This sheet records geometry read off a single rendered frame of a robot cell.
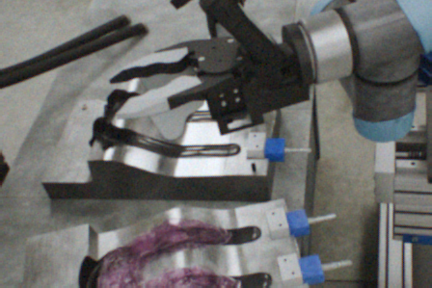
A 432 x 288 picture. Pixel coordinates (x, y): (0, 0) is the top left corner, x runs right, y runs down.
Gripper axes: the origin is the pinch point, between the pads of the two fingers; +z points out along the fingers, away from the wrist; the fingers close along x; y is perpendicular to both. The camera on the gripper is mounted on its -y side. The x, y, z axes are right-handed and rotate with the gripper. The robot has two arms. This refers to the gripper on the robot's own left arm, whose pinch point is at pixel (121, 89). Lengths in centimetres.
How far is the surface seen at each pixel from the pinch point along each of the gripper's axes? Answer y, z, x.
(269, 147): 50, -21, 44
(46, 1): 108, 41, 285
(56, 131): 55, 24, 81
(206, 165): 51, -8, 46
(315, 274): 57, -20, 15
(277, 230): 55, -17, 25
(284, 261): 55, -16, 18
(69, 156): 51, 20, 63
